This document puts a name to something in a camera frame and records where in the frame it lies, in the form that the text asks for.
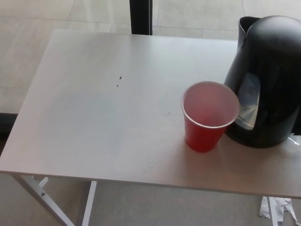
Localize black electric kettle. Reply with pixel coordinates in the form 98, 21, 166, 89
223, 16, 301, 149

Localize red plastic cup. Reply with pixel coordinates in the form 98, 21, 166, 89
180, 81, 241, 153

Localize white metal table leg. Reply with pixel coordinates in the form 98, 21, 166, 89
268, 196, 278, 226

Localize crumpled white paper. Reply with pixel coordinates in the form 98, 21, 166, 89
259, 196, 298, 223

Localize black window frame post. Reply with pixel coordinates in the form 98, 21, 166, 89
129, 0, 154, 35

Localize white metal table frame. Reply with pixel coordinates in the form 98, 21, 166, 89
13, 175, 97, 226

